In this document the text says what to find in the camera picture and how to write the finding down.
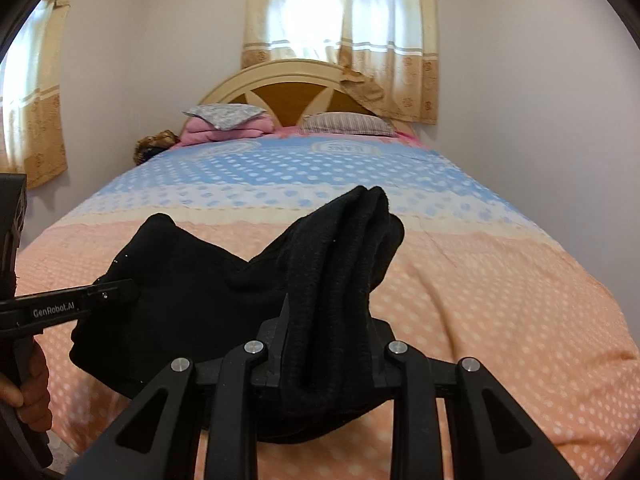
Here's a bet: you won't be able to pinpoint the striped pillow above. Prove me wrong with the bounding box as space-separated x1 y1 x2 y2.
298 112 397 137

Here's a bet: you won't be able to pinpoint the peach and blue patterned bedspread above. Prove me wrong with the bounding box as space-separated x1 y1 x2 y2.
14 137 635 480

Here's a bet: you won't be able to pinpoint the brown crumpled cloth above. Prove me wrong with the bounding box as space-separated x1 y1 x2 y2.
133 129 179 167

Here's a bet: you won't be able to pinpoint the black pants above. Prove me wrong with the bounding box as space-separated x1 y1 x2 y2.
69 185 406 445

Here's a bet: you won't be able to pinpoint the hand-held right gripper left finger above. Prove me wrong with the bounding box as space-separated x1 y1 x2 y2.
65 292 292 480

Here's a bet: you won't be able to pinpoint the grey floral pillow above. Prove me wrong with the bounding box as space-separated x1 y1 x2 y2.
182 103 269 132

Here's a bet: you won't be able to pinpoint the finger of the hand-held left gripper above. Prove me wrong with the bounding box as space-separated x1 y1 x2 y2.
85 278 140 312

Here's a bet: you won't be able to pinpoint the person's left hand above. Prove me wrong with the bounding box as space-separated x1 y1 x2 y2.
0 344 52 433

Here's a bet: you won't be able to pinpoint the cream and brown wooden headboard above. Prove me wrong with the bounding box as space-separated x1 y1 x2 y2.
197 59 419 137

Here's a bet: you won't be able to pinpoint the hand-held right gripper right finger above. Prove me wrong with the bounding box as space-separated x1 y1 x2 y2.
371 319 581 480

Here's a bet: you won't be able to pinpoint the pink folded blanket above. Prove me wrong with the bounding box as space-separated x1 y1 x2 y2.
179 112 274 147

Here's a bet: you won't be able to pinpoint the beige patterned window curtain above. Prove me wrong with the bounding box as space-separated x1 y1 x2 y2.
0 0 72 191
241 0 442 126

